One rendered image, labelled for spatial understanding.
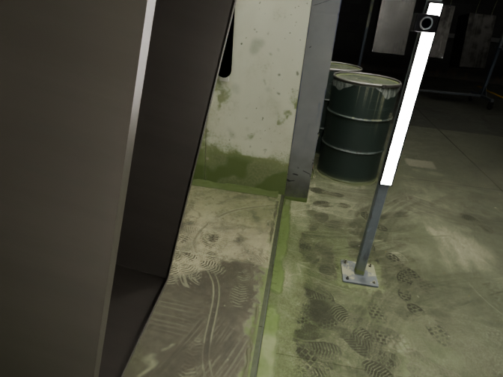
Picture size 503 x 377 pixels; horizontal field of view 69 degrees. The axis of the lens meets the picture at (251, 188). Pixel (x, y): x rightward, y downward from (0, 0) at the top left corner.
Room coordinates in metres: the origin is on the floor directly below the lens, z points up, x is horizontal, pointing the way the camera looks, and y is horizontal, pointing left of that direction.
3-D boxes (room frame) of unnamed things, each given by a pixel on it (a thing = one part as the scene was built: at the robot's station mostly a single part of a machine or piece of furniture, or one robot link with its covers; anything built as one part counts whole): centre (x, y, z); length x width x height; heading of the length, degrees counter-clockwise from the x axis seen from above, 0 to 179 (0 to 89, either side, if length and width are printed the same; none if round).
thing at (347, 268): (1.72, -0.68, 0.01); 0.20 x 0.20 x 0.01; 84
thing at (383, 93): (3.24, -0.89, 0.44); 0.59 x 0.58 x 0.89; 8
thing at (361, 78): (3.25, -0.89, 0.86); 0.54 x 0.54 x 0.01
